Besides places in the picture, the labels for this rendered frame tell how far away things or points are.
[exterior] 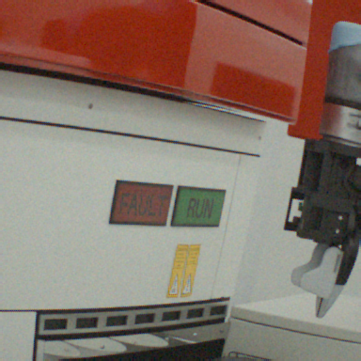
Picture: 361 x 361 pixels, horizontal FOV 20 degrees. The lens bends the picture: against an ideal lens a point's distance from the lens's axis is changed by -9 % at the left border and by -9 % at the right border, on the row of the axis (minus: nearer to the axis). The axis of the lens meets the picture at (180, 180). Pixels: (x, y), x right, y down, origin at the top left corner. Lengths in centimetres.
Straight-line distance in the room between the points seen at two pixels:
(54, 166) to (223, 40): 27
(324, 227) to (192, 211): 19
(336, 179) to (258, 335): 32
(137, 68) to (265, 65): 28
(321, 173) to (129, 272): 25
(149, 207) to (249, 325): 31
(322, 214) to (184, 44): 25
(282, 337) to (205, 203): 24
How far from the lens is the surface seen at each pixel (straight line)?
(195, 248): 133
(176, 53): 112
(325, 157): 119
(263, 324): 145
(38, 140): 102
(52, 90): 103
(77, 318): 114
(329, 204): 118
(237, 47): 123
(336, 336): 140
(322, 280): 121
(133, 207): 119
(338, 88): 119
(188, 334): 135
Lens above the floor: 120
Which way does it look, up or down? 3 degrees down
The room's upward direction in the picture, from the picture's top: 11 degrees clockwise
